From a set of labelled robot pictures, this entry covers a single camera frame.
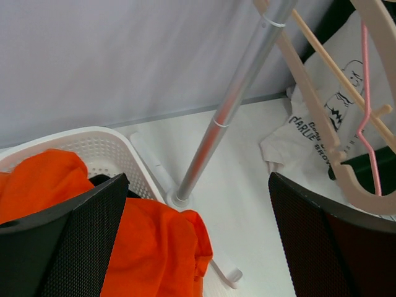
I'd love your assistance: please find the black t shirt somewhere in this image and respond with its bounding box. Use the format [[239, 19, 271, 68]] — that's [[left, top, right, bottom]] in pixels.
[[88, 174, 141, 199]]

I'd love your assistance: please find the orange t shirt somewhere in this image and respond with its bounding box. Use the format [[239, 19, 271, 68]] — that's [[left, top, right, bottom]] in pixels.
[[1, 149, 213, 296]]

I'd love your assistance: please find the pink wire hanger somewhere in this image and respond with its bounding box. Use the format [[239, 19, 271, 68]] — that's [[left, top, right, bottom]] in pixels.
[[356, 21, 382, 196]]

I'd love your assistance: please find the beige hanger of orange shirt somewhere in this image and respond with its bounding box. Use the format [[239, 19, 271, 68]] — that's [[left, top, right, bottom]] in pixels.
[[291, 9, 395, 147]]

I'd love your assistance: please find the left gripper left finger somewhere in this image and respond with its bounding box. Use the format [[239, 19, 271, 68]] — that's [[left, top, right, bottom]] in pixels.
[[1, 174, 129, 296]]

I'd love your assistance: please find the white perforated plastic basket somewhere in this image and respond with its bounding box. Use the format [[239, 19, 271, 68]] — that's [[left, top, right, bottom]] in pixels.
[[1, 126, 164, 203]]

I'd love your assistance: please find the white printed t shirt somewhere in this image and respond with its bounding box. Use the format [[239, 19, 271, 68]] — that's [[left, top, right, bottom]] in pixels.
[[260, 11, 395, 215]]

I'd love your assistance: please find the beige wooden hanger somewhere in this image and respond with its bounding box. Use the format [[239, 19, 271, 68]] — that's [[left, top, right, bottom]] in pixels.
[[253, 0, 396, 216]]

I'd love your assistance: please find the metal clothes rack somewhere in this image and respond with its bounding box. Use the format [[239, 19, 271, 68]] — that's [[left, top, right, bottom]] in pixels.
[[131, 1, 296, 296]]

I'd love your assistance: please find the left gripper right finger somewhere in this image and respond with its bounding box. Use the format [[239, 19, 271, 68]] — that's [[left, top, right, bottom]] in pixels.
[[268, 173, 395, 296]]

